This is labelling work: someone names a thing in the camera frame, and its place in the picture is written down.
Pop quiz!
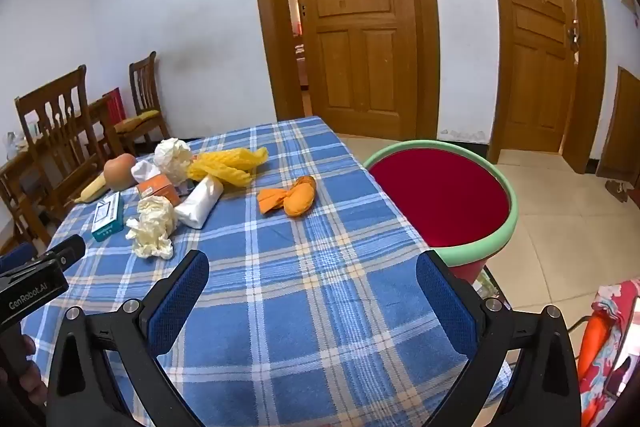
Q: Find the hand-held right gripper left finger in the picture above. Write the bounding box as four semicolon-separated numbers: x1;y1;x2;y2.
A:
46;249;211;427

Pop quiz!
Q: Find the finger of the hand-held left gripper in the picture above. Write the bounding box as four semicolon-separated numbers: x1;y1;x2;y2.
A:
0;243;36;277
47;234;87;266

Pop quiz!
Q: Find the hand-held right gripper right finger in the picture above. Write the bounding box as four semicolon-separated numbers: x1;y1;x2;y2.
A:
416;251;583;427

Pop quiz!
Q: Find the teal and white box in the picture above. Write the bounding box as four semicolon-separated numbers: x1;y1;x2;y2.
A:
91;192;125;242

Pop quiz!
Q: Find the cream tissue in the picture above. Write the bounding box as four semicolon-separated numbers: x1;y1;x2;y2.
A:
126;196;180;259

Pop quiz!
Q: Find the white tissue pack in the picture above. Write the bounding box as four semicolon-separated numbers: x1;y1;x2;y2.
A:
173;175;224;229

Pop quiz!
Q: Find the red bin with green rim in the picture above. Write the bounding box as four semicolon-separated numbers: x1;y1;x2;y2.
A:
362;140;518;285

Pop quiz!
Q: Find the orange cardboard box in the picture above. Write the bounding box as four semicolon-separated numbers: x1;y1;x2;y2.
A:
137;174;180;208

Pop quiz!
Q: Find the white tissue sheet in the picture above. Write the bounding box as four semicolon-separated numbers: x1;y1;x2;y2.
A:
131;160;161;185

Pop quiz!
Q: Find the yellow foam fruit net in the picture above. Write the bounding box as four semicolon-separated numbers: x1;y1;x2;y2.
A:
192;147;269;175
187;162;252;190

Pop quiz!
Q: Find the white tissue ball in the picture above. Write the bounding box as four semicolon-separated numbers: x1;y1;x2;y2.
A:
153;138;193;185

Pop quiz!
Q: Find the person's left hand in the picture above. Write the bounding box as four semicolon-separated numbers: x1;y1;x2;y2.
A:
0;337;47;408

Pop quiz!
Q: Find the banana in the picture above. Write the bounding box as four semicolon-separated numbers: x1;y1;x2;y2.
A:
80;174;111;204

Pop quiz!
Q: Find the wooden dining chair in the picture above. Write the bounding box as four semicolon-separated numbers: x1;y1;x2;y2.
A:
15;66;108;218
114;52;171;155
0;159;53;253

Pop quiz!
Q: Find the apple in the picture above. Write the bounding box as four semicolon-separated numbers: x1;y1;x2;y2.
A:
103;153;138;190

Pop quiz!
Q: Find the blue plaid tablecloth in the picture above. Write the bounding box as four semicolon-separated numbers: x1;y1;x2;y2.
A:
10;116;513;427

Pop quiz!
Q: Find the yellow seat cushion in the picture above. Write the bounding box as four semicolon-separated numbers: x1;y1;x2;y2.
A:
114;109;162;131

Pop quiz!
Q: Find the red bag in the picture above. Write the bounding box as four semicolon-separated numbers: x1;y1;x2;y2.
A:
102;88;128;125

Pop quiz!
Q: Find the small wooden cabinet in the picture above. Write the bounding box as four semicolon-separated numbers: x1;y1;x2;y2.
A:
597;67;640;180

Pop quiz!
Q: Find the wooden panel door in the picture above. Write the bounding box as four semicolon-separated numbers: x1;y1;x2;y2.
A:
500;0;576;152
284;0;420;116

